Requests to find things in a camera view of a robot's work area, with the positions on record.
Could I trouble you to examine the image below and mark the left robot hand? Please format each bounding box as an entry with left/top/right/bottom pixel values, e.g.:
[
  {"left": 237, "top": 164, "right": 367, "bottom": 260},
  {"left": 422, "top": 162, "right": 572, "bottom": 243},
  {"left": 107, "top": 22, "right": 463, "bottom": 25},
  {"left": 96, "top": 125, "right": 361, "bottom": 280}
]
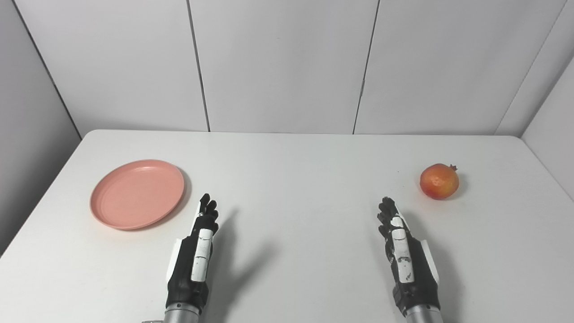
[{"left": 165, "top": 193, "right": 219, "bottom": 313}]

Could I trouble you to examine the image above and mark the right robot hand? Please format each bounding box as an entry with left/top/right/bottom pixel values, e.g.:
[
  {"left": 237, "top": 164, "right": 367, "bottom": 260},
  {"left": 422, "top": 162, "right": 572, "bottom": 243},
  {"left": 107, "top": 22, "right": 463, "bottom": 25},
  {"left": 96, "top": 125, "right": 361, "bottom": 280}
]
[{"left": 377, "top": 196, "right": 441, "bottom": 317}]

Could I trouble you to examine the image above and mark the pink plate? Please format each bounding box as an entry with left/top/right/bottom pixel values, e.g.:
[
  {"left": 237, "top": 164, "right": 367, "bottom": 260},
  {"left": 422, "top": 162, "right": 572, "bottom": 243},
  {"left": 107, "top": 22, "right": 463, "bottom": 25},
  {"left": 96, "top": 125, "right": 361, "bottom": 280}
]
[{"left": 90, "top": 159, "right": 185, "bottom": 231}]

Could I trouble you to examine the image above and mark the red orange pomegranate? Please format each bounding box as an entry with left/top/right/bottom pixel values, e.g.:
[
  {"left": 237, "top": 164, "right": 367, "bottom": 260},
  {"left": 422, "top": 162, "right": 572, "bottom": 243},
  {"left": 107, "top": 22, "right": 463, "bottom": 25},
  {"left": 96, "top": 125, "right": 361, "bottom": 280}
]
[{"left": 420, "top": 163, "right": 460, "bottom": 200}]

